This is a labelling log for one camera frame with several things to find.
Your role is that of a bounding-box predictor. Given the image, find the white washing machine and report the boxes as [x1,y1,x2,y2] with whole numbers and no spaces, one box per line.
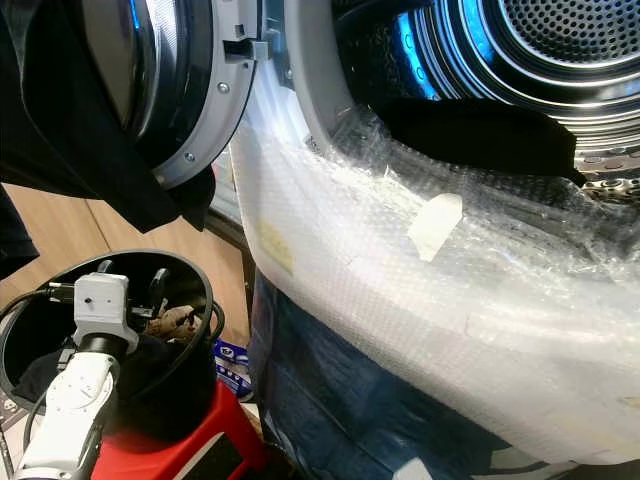
[228,0,640,467]

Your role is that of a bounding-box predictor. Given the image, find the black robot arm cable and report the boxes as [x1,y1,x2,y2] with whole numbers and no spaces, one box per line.
[0,282,81,480]

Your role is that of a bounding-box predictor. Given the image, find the black round laundry bucket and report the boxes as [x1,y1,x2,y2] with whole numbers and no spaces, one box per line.
[0,249,220,443]

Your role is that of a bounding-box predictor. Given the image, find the blue white printed package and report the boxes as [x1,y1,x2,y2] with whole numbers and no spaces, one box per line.
[214,339,257,403]

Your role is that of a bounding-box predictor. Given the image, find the grey patterned floor mat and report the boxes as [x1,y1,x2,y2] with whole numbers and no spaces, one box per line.
[0,394,32,448]

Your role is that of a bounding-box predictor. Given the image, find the perforated steel washer drum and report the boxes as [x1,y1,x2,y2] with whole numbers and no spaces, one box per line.
[390,0,640,187]

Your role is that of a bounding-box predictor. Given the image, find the grey round washer door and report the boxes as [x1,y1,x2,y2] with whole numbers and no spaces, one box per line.
[128,0,293,192]

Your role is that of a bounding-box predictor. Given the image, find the yellow sticker label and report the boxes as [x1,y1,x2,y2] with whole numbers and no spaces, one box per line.
[256,217,297,277]

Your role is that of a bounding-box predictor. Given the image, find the pale tape strip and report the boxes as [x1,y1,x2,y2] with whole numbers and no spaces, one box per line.
[406,192,465,264]

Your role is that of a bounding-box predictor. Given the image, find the blue denim cloth cover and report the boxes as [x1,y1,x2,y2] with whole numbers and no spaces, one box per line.
[244,268,543,480]

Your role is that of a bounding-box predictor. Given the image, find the red plastic stool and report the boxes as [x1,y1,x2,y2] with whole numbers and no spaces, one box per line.
[94,380,267,480]

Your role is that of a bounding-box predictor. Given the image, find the black garment in washer opening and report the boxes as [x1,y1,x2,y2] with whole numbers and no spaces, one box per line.
[374,96,590,187]

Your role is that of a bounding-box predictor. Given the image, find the black clothes in bucket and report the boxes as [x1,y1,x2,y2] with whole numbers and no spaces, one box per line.
[18,333,173,403]

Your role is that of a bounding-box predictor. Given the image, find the brown patterned garment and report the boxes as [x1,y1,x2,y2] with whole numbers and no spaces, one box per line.
[145,304,203,347]

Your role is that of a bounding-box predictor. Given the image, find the light wooden cabinet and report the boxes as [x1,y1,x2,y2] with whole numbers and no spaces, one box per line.
[0,183,253,306]

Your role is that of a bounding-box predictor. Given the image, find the dark navy hanging garment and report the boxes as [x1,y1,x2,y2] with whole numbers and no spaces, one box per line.
[0,183,42,282]

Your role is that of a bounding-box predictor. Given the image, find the clear bubble wrap sheet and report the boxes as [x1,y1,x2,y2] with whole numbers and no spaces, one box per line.
[230,60,640,467]

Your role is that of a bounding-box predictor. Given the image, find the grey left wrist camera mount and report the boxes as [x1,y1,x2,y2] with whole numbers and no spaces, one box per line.
[72,271,132,353]

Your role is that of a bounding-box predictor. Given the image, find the black hanging garment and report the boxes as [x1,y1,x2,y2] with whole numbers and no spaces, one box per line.
[0,0,217,234]

